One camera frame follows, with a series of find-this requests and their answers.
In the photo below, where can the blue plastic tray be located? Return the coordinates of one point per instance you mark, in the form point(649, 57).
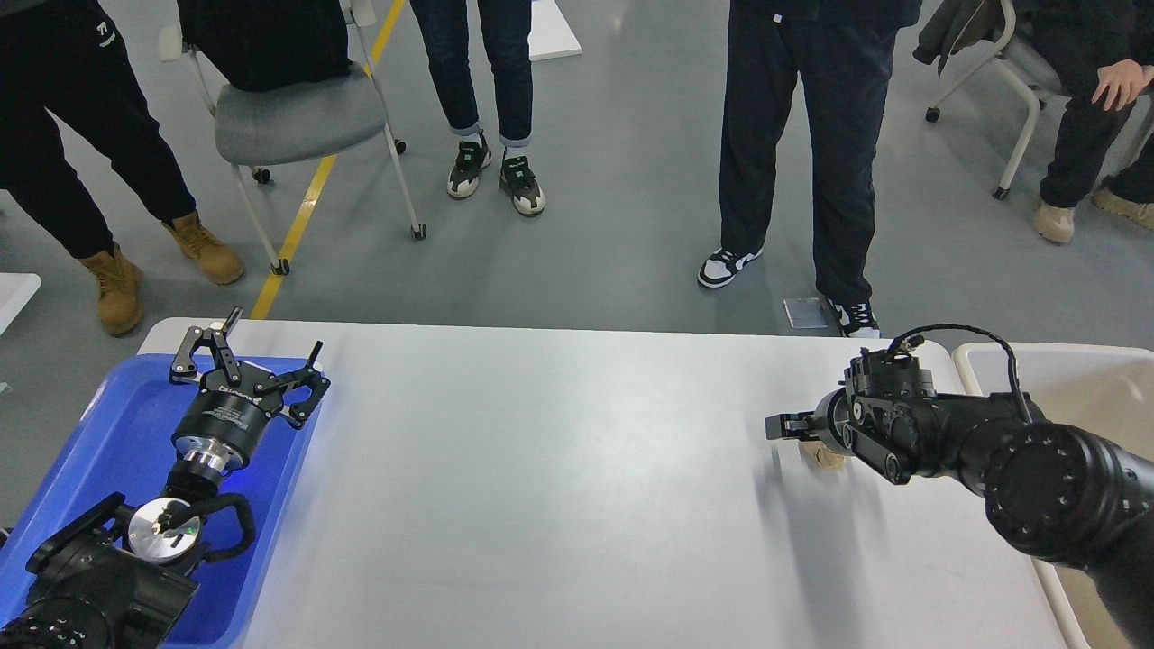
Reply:
point(122, 444)

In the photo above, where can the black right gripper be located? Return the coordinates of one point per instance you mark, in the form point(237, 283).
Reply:
point(887, 413)

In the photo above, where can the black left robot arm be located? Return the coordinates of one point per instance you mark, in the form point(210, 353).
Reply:
point(156, 524)

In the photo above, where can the white table at left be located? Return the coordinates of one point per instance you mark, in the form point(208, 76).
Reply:
point(16, 291)

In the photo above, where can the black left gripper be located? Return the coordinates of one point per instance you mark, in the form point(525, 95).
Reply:
point(224, 415)

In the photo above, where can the white board on floor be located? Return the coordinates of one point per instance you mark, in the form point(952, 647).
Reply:
point(551, 35)

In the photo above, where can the grey seat white chair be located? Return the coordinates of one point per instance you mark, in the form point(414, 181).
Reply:
point(306, 121)

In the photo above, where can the seated person in black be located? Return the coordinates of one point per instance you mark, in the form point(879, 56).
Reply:
point(1101, 53)

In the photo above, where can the white chair at right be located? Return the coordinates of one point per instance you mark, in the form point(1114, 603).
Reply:
point(1017, 63)

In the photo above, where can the dark jacket on right chair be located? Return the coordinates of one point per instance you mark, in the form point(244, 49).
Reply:
point(956, 25)

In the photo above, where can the person with tan boots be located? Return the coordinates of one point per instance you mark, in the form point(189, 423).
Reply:
point(66, 62)

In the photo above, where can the brown paper ball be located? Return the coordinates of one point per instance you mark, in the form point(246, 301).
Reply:
point(822, 455)

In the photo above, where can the black jacket on chair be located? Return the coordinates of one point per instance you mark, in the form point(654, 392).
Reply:
point(261, 45)

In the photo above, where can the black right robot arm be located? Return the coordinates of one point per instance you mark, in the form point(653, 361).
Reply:
point(1052, 491)

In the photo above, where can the small clear floor plate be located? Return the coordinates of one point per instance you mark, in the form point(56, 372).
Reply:
point(806, 313)

